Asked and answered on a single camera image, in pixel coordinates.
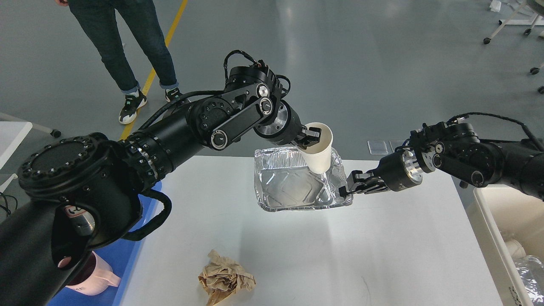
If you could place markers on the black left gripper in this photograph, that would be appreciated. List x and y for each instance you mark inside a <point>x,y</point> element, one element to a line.
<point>286,128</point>

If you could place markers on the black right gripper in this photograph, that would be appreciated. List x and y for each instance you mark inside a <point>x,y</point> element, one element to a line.
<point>399,171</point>

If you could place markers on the white paper cup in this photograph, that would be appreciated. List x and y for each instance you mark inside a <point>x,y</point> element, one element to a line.
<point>318,156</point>

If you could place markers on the aluminium foil tray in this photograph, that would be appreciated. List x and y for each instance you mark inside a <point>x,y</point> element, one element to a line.
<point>284,182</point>

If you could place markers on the brown paper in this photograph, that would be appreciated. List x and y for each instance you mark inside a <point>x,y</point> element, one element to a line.
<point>223,277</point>

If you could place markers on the pink ribbed mug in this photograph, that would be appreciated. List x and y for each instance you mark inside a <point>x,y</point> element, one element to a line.
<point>95,277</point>

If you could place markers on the stainless steel rectangular tray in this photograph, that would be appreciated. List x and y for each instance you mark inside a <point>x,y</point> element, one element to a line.
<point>82,221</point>

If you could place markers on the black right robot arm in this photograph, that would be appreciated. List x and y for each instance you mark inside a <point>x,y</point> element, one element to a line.
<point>454,147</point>

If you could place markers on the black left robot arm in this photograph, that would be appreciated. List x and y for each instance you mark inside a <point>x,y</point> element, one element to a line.
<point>88,192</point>

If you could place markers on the clear floor plate left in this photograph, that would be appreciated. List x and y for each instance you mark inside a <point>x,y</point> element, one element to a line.
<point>378,147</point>

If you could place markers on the clear floor plate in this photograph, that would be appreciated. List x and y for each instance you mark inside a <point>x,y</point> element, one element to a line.
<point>378,147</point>
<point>395,143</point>

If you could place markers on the clear floor plate right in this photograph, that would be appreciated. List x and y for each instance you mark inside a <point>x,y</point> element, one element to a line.
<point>395,143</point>

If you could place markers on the beige plastic bin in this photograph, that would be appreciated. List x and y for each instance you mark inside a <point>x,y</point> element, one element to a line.
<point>497,214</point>

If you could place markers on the white cup in bin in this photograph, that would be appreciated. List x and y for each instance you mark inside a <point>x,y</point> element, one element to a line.
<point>515,249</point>

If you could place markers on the blue plastic tray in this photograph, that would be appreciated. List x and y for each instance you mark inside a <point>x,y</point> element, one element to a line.
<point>121,256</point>

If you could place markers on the white rolling chair base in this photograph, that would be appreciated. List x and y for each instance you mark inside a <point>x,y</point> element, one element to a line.
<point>515,47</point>

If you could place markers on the person in dark clothes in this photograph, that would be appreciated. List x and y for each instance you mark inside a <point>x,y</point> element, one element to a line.
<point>97,18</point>

